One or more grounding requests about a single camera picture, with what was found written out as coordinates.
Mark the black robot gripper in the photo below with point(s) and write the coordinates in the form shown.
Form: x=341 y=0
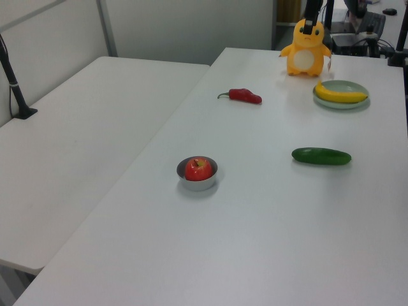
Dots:
x=312 y=9

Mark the green cucumber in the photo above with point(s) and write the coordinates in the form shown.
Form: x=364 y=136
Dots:
x=320 y=156

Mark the small metal bowl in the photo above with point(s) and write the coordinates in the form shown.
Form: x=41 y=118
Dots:
x=199 y=185

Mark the thin black upright pole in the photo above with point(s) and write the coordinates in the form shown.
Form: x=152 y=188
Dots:
x=330 y=14

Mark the yellow wooden panel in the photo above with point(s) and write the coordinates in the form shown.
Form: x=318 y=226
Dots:
x=288 y=11

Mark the orange plush toy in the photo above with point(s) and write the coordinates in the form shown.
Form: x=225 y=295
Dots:
x=304 y=59

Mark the black electronics box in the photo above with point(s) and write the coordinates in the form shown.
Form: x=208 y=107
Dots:
x=347 y=43

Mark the black keyboard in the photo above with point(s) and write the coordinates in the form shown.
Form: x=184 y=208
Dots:
x=376 y=24

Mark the pale green plate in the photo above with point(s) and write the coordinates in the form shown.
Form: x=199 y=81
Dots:
x=345 y=86

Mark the yellow banana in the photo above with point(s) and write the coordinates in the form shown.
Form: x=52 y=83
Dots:
x=339 y=95

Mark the black computer mouse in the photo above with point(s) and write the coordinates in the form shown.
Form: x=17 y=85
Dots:
x=389 y=11

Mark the red chili pepper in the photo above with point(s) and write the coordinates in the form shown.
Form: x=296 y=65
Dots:
x=245 y=95

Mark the black stand with clamp base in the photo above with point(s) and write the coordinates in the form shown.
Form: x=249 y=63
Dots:
x=400 y=38

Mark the red apple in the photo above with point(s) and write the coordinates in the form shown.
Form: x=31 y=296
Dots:
x=198 y=169

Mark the black pole with flat foot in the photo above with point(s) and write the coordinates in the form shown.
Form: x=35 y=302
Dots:
x=14 y=86

